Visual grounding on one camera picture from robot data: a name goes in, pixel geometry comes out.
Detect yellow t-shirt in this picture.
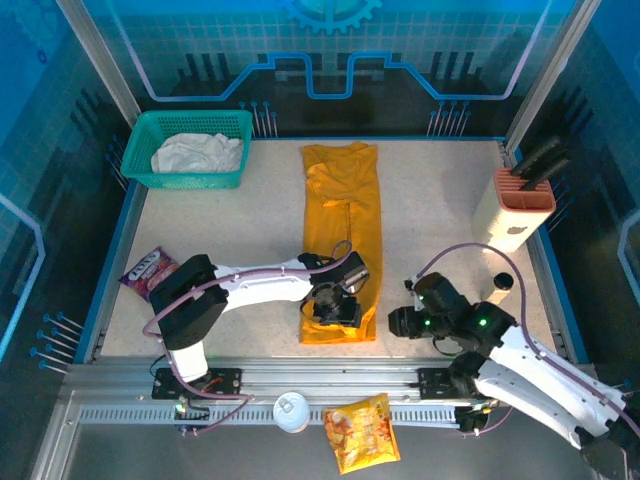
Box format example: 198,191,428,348
298,141,384,345

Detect small cream bottle black cap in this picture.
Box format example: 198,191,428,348
482,272,515,304

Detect cream knife block orange top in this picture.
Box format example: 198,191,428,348
471,168,557,254

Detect white tin can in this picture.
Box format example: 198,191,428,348
272,391,311,434

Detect yellow snack bag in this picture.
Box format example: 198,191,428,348
322,393,403,476

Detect purple candy bag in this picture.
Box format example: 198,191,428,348
118,246,181,303

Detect white t-shirt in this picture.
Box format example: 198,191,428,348
150,131,245,174

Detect green plastic basket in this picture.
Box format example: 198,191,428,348
120,109,254,190

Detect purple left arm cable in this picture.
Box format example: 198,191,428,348
142,239,354,439

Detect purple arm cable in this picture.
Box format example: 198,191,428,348
414,241,640,439
142,239,354,439

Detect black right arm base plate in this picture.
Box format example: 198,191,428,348
417,367,510,401

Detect aluminium frame rails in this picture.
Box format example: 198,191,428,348
29,355,634,480

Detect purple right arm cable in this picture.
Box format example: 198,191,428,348
414,241,640,439

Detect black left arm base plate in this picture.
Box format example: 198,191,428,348
151,366,244,401

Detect slotted grey cable duct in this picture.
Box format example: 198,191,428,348
78,405,464,425

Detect black knife handle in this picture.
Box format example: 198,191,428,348
508,134,562,175
519,158,571,192
517,144,569,182

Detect aluminium corner post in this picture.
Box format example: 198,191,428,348
54,0,144,129
504,0,601,151

